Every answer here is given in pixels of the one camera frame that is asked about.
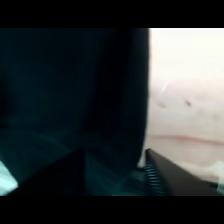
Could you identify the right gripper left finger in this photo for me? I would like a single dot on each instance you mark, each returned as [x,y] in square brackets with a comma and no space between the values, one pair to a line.
[60,180]

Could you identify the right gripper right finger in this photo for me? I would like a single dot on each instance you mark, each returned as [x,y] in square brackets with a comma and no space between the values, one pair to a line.
[176,180]

